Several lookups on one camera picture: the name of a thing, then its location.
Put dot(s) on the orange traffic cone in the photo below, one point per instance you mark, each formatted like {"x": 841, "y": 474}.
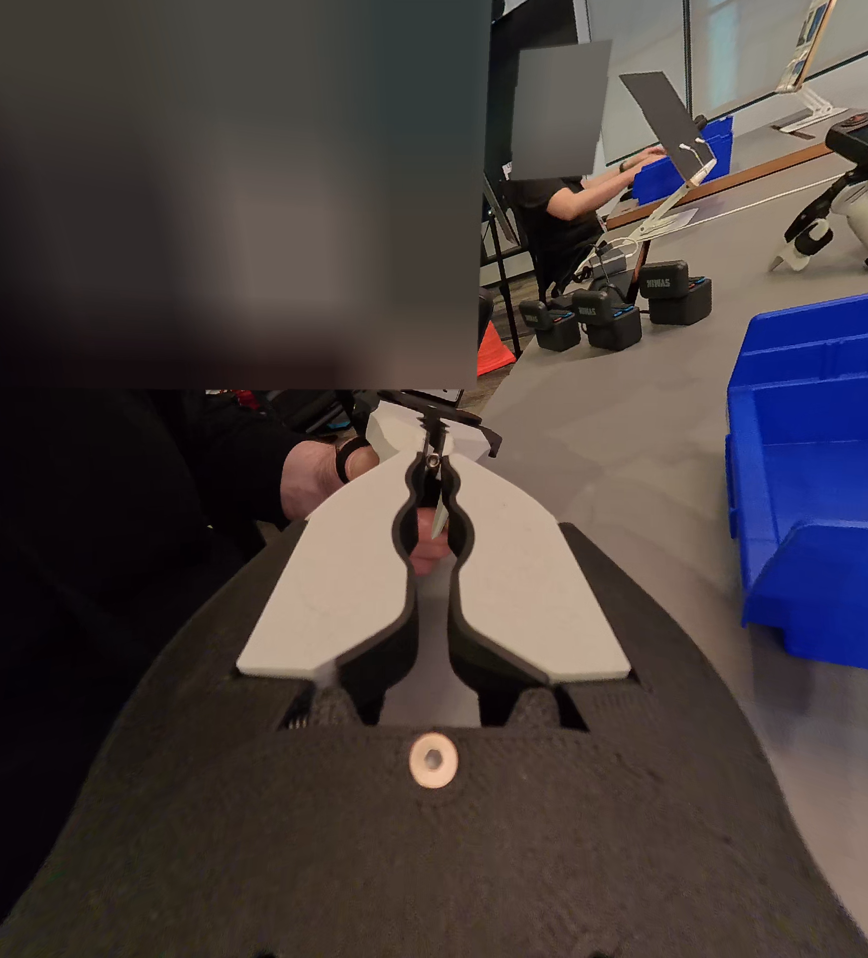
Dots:
{"x": 494, "y": 355}

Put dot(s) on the person's left hand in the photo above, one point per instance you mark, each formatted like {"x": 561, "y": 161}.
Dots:
{"x": 314, "y": 479}

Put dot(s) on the wooden board document stand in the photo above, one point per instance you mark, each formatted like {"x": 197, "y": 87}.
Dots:
{"x": 804, "y": 60}

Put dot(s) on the black charger case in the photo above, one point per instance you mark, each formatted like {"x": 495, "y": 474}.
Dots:
{"x": 613, "y": 325}
{"x": 554, "y": 329}
{"x": 677, "y": 299}

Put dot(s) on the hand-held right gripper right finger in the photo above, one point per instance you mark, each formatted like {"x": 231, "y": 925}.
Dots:
{"x": 539, "y": 584}

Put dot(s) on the blue plastic bin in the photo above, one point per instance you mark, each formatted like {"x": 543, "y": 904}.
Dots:
{"x": 815, "y": 449}
{"x": 651, "y": 183}

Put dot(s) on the silver bolt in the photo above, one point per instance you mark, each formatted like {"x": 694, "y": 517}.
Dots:
{"x": 429, "y": 453}

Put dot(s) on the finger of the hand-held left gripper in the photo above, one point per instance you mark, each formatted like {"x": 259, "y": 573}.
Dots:
{"x": 471, "y": 445}
{"x": 396, "y": 438}

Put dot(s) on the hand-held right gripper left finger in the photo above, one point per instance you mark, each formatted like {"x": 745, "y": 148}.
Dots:
{"x": 337, "y": 584}

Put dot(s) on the black folding easel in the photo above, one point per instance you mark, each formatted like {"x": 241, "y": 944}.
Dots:
{"x": 505, "y": 224}

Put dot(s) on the grey board document stand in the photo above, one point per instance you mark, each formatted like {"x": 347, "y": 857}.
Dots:
{"x": 655, "y": 105}

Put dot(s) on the person's black clothed torso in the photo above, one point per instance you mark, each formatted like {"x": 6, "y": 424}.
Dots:
{"x": 67, "y": 561}

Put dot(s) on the spare hand-held gripper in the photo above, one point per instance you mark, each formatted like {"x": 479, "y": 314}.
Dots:
{"x": 864, "y": 217}

